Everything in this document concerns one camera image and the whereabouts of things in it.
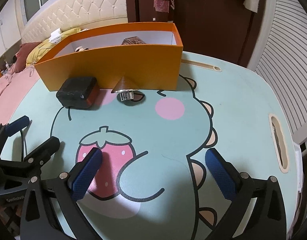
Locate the black glitter case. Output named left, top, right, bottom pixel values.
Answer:
left=56, top=76, right=100, bottom=109

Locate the cream tufted headboard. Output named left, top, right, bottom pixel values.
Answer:
left=20, top=0, right=128, bottom=43

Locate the white louvered closet door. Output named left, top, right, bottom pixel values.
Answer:
left=247, top=0, right=307, bottom=144

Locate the white charger adapter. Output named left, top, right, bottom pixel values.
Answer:
left=49, top=28, right=62, bottom=44

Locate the orange cardboard box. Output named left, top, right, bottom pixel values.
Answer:
left=35, top=22, right=183, bottom=91

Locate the dark red pillow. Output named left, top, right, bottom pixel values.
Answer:
left=14, top=42, right=40, bottom=73

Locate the dark brown wooden door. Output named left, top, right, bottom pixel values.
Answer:
left=126, top=0, right=265, bottom=67

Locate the silver cone key ring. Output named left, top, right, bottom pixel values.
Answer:
left=111, top=75, right=140, bottom=103

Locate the white haired doll figurine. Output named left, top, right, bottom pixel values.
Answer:
left=75, top=46, right=89, bottom=52

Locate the brown playing card box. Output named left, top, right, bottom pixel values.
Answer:
left=122, top=36, right=145, bottom=45

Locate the yellow pillow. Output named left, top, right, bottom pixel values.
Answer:
left=26, top=27, right=81, bottom=67

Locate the pink bed blanket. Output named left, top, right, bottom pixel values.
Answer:
left=0, top=68, right=40, bottom=124

